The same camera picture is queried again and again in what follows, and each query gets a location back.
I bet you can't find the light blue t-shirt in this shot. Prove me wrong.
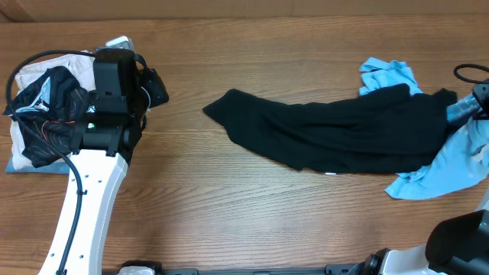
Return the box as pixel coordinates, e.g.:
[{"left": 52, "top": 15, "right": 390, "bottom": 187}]
[{"left": 359, "top": 57, "right": 488, "bottom": 200}]

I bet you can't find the black t-shirt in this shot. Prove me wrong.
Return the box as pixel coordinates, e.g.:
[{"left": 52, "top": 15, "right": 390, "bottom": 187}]
[{"left": 203, "top": 84, "right": 457, "bottom": 173}]

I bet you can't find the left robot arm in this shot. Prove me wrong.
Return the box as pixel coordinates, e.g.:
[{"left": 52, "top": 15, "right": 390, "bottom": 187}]
[{"left": 40, "top": 48, "right": 169, "bottom": 275}]

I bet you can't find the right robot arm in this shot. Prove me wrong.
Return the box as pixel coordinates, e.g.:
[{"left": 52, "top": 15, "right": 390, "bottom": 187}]
[{"left": 342, "top": 81, "right": 488, "bottom": 274}]

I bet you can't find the beige folded garment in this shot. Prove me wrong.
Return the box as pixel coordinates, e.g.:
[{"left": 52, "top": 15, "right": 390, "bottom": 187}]
[{"left": 10, "top": 54, "right": 95, "bottom": 155}]

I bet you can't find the black orange printed jersey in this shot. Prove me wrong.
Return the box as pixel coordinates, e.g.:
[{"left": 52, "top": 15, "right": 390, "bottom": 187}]
[{"left": 12, "top": 66, "right": 90, "bottom": 168}]

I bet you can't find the grey blue folded cloth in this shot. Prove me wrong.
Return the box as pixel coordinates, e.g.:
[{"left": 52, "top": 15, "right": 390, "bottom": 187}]
[{"left": 5, "top": 153, "right": 70, "bottom": 174}]

